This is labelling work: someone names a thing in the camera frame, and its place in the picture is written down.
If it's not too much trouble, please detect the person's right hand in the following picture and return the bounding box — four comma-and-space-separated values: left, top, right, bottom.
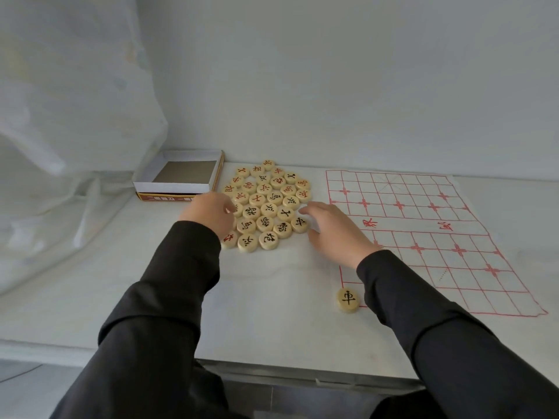
298, 201, 381, 270

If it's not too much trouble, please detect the person's left hand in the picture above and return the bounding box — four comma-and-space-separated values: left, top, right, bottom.
178, 191, 238, 240

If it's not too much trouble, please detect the pile of wooden xiangqi pieces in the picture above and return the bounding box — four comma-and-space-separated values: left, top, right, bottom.
220, 159, 313, 254

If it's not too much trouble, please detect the round black-marked chess piece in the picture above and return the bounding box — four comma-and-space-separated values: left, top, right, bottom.
335, 287, 362, 314

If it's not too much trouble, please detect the red grid xiangqi board sheet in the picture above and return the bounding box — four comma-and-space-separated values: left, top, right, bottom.
324, 169, 549, 319

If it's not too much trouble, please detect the person's left forearm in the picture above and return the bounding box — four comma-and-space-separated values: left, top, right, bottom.
50, 220, 222, 419

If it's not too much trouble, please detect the person's right forearm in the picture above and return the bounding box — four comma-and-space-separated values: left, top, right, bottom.
356, 249, 559, 419

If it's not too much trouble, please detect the white cardboard box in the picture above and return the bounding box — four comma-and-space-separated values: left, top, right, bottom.
133, 149, 226, 203

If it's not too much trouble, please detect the grey desk drawer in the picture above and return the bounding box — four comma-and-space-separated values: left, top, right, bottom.
196, 360, 424, 396

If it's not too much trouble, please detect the sheer white curtain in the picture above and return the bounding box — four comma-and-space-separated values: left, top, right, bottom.
0, 0, 169, 295

